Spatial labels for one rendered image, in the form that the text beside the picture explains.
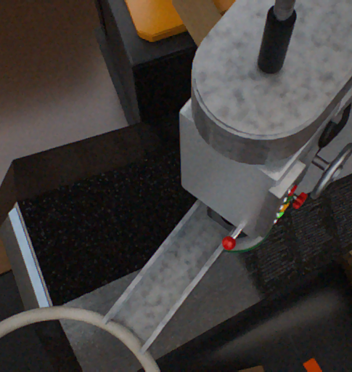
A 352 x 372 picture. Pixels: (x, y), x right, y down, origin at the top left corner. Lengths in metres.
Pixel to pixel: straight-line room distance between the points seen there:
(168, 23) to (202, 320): 0.92
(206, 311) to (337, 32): 1.09
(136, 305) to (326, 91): 0.77
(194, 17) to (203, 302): 0.86
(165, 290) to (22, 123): 1.51
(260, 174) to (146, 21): 1.09
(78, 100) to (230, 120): 1.95
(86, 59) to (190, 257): 1.58
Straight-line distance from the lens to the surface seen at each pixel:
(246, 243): 1.80
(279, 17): 0.93
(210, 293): 1.94
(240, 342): 2.60
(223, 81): 1.04
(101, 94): 2.92
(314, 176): 1.93
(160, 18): 2.15
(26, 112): 2.94
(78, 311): 1.57
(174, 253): 1.60
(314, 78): 1.06
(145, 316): 1.59
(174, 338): 1.99
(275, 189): 1.17
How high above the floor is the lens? 2.59
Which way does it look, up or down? 72 degrees down
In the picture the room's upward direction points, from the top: 4 degrees counter-clockwise
